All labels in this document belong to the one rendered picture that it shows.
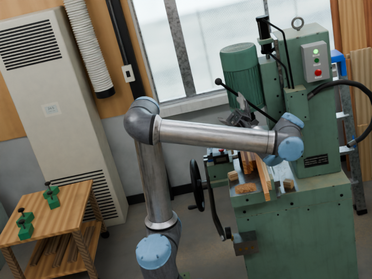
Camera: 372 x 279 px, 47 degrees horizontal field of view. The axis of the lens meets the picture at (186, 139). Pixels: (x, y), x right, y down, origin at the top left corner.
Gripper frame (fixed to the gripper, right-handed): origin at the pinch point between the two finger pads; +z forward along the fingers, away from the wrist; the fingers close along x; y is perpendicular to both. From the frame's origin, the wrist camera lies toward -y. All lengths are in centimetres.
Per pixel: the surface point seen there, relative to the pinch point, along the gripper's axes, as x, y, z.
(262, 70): -19.3, -14.0, 7.0
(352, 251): 27, -76, -65
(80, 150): 127, -47, 118
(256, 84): -12.1, -16.1, 6.0
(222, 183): 38.3, -26.5, -8.7
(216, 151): 28.9, -23.7, 4.7
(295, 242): 40, -55, -47
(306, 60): -35.1, -15.2, -7.3
